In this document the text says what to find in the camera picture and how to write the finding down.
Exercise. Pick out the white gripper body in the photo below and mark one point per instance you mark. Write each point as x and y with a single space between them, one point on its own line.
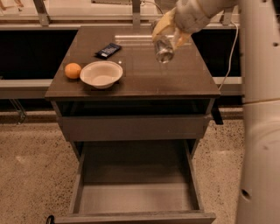
187 15

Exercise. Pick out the orange fruit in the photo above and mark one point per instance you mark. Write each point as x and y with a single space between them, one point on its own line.
72 71

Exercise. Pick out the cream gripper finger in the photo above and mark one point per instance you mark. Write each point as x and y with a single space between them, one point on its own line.
165 25
180 38

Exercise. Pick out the white bowl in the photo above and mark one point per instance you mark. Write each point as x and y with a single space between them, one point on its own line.
101 74

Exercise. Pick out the metal railing frame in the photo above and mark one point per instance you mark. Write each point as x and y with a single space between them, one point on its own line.
35 36

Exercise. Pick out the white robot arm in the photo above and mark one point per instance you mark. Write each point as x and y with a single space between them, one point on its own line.
259 194

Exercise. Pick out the crushed silver redbull can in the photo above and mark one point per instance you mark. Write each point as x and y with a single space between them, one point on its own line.
163 49

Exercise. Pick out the open middle drawer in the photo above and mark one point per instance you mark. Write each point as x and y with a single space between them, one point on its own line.
137 182

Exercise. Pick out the grey drawer cabinet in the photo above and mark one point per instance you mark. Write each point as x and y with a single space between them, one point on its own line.
183 87

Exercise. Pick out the closed top drawer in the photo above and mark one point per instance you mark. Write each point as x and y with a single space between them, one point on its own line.
130 128

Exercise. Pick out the dark blue snack packet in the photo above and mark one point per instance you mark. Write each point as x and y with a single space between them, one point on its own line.
108 51

